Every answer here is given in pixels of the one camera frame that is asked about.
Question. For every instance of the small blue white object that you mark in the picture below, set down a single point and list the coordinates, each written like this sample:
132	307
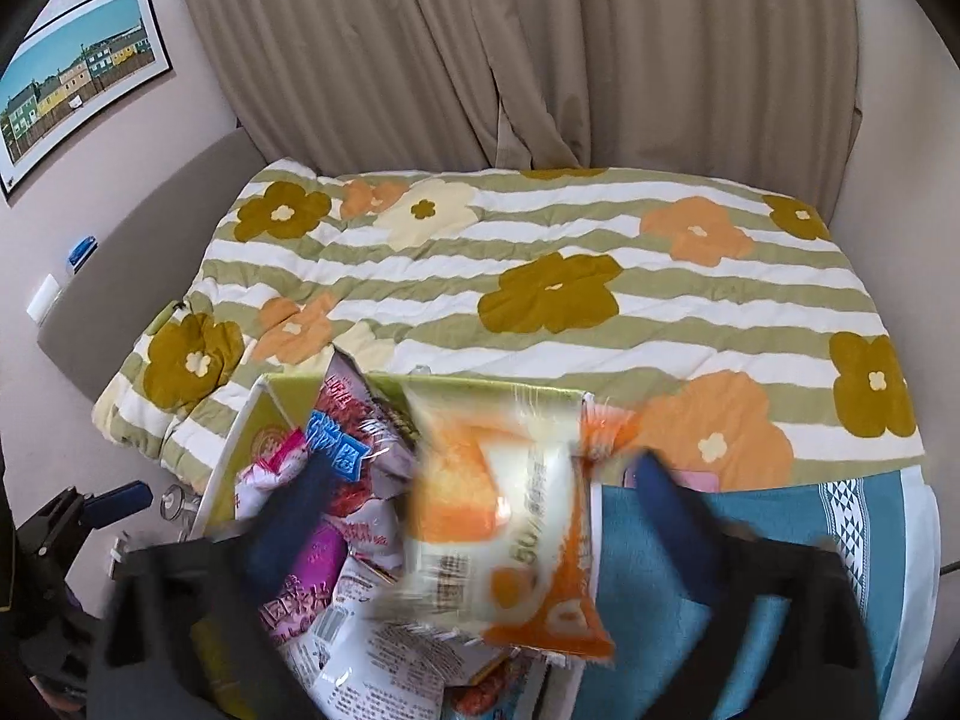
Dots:
81	250

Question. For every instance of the framed houses picture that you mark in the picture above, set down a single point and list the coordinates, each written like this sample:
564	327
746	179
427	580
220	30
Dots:
75	79

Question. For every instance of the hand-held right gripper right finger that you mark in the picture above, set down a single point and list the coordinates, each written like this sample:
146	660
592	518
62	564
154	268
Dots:
667	510

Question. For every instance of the clear glass jar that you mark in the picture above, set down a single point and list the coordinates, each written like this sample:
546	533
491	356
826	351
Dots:
177	504

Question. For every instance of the orange white snack packet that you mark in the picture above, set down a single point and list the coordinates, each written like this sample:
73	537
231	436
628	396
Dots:
495	510

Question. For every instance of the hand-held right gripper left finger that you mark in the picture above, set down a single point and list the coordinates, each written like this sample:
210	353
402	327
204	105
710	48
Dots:
300	502

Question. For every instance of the beige curtain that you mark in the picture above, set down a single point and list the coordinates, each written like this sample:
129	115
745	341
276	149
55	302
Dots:
525	45

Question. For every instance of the floral striped blanket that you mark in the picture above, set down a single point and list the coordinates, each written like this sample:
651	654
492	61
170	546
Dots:
525	270

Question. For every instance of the yellow-green cardboard box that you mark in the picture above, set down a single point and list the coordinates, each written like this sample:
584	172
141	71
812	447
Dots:
285	397

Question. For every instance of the white printed snack packet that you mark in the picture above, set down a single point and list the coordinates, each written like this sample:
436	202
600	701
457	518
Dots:
375	660

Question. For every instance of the teal towel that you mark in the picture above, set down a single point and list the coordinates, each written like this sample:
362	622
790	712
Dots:
645	592

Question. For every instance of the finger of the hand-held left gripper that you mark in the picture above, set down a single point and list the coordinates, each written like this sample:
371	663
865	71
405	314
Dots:
124	501

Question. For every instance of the white wall switch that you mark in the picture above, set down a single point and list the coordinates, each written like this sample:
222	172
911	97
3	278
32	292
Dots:
43	298

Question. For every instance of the grey padded headboard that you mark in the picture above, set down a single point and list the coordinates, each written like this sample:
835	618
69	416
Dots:
142	240

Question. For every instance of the red white snack packet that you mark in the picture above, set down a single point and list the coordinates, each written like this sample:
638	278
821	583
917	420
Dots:
352	420

